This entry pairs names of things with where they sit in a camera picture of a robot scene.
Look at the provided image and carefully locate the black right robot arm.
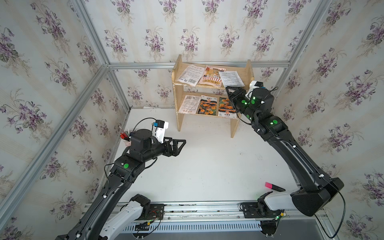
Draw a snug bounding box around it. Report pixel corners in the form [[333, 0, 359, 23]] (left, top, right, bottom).
[[226, 87, 344, 217]]

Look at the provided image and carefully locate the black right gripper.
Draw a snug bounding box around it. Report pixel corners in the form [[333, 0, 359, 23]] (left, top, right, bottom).
[[226, 84, 261, 126]]

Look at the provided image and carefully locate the orange marigold seed bag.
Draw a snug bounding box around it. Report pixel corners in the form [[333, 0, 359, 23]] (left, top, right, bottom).
[[218, 97, 237, 119]]

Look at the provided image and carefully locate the white lower-shelf seed bag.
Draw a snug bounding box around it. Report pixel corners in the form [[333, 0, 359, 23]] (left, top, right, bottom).
[[179, 95, 201, 114]]

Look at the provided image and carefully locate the dark marigold seed bag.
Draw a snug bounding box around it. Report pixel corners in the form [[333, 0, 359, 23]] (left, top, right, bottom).
[[197, 95, 218, 116]]

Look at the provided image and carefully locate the white barcode seed bag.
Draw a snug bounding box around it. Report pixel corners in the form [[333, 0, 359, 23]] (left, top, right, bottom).
[[177, 65, 205, 87]]

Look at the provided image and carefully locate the wooden two-tier shelf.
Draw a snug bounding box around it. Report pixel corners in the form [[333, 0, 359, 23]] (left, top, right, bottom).
[[171, 55, 255, 131]]

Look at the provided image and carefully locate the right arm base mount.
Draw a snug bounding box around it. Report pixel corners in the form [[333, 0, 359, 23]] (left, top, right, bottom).
[[239, 191, 284, 221]]

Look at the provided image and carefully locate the pink pen cup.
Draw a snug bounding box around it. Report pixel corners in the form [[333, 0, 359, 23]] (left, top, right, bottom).
[[119, 127, 132, 147]]

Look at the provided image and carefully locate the white text seed bag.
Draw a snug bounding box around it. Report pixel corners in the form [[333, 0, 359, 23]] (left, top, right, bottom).
[[219, 71, 245, 87]]

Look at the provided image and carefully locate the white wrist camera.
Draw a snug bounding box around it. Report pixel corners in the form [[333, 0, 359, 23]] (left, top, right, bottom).
[[153, 120, 169, 144], [247, 81, 264, 99]]

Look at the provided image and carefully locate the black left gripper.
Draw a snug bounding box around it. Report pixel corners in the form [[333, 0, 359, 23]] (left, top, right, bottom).
[[139, 136, 186, 164]]

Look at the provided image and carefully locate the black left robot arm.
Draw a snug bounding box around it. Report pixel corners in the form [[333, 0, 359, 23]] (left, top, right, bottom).
[[56, 129, 187, 240]]

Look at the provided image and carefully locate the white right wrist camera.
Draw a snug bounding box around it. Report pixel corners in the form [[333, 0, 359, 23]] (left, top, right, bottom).
[[247, 81, 264, 99]]

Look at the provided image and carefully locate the pink and black marker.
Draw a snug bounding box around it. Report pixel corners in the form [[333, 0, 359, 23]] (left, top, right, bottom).
[[265, 182, 286, 192]]

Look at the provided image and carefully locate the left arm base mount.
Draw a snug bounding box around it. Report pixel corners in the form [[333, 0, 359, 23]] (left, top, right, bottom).
[[130, 194, 165, 221]]

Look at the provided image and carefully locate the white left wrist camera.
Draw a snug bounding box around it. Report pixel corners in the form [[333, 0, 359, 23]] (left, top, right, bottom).
[[153, 120, 169, 144]]

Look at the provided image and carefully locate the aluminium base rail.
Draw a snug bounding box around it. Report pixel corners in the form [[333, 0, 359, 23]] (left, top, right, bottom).
[[111, 201, 334, 239]]

